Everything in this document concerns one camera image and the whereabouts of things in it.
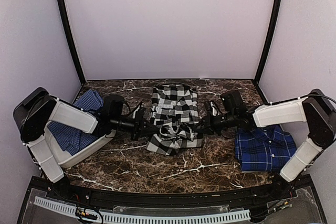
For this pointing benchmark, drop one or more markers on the grey plastic bin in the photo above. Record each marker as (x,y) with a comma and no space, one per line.
(65,159)

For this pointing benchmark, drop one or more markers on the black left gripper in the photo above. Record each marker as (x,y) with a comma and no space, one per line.
(140,125)

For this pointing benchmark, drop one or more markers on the black white checked shirt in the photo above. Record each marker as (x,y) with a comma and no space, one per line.
(174,111)

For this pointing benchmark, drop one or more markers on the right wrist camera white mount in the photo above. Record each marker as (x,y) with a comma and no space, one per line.
(212,108)

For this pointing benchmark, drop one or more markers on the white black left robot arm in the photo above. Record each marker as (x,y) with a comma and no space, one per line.
(37,110)

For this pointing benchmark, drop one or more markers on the blue plaid folded shirt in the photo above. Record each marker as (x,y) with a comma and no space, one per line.
(264,149)

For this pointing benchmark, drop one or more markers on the small-check blue shirt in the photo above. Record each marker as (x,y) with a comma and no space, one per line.
(74,126)

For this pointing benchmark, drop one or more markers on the black corner frame post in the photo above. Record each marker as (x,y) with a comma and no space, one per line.
(70,41)
(268,40)

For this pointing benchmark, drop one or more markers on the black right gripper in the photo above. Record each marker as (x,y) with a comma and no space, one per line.
(209,127)

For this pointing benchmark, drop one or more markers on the white slotted cable duct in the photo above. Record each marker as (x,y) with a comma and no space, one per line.
(144,215)

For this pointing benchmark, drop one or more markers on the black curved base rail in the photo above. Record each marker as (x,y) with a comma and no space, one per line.
(272,203)

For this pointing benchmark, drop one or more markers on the black corner frame post right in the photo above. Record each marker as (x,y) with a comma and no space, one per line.
(268,40)

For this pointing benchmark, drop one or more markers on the black corner frame post left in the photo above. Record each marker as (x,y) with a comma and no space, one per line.
(70,41)

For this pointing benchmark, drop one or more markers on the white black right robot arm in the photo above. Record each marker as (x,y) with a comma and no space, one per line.
(314,109)

